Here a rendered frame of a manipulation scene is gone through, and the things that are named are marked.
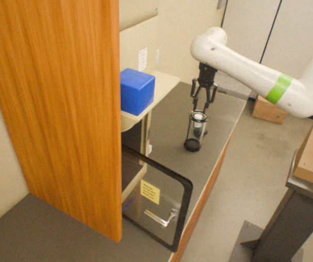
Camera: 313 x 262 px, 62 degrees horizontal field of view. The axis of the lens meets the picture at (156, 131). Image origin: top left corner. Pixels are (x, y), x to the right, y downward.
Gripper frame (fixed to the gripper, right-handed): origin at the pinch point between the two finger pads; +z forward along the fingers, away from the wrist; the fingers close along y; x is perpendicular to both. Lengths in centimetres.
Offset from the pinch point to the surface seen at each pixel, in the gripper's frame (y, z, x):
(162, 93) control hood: 2, -28, 46
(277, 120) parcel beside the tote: -52, 115, -214
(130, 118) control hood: 4, -28, 63
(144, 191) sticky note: -3, 0, 64
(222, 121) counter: -8.3, 28.1, -36.3
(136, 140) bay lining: 17.7, 7.2, 34.5
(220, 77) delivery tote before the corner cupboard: 39, 88, -232
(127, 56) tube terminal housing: 13, -40, 51
